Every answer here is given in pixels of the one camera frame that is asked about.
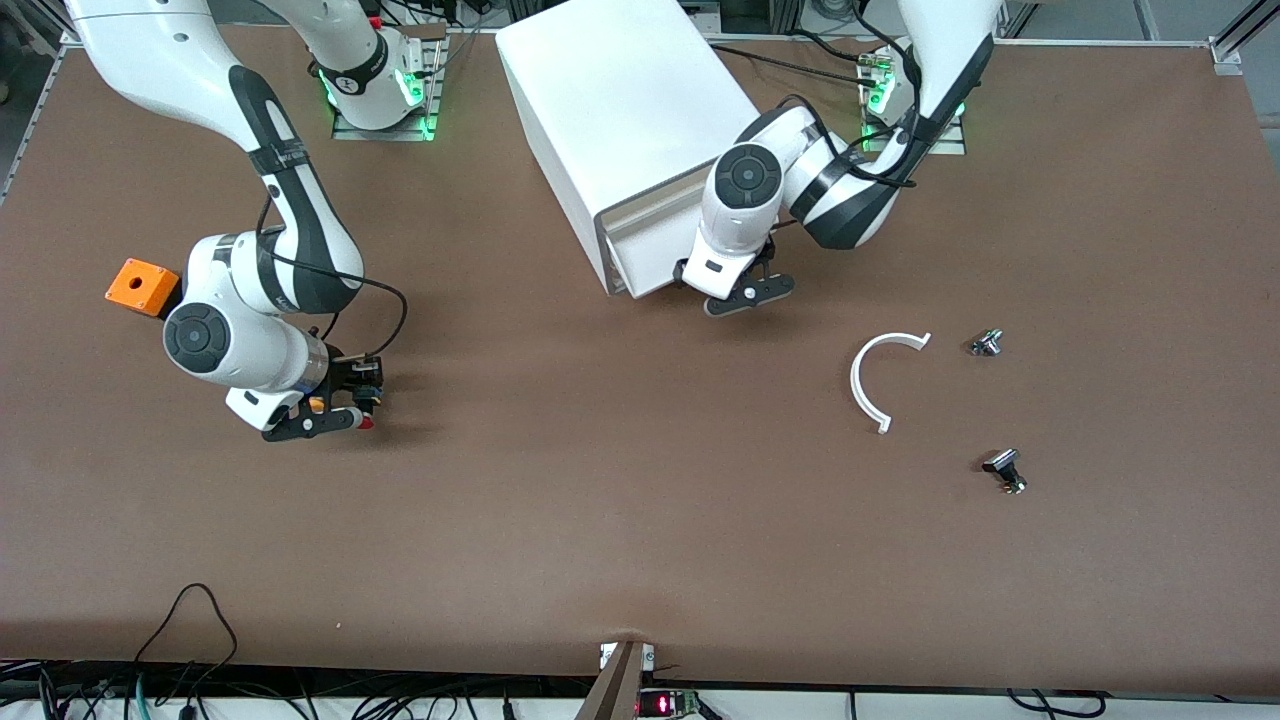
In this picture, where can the black and silver switch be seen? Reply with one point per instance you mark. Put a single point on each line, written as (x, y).
(1003, 463)

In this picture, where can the grey camera stand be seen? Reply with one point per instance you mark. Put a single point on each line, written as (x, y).
(615, 690)

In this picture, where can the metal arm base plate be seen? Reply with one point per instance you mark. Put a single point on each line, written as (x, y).
(945, 147)
(350, 132)

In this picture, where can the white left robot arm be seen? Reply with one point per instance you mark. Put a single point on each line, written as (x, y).
(850, 195)

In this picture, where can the device with red display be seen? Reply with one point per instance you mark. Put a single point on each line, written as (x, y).
(665, 704)

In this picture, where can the small silver metal knob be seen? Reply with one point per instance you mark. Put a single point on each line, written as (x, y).
(985, 344)

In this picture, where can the white plastic drawer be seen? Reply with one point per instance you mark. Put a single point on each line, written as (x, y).
(655, 245)
(655, 200)
(645, 280)

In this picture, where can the orange button box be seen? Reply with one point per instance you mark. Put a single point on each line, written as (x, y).
(140, 283)

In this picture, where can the white drawer cabinet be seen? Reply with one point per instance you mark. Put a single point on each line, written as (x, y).
(620, 90)

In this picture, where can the metal table corner bracket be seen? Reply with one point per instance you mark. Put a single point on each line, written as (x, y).
(1227, 58)

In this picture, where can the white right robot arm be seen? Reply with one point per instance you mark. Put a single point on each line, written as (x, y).
(240, 350)

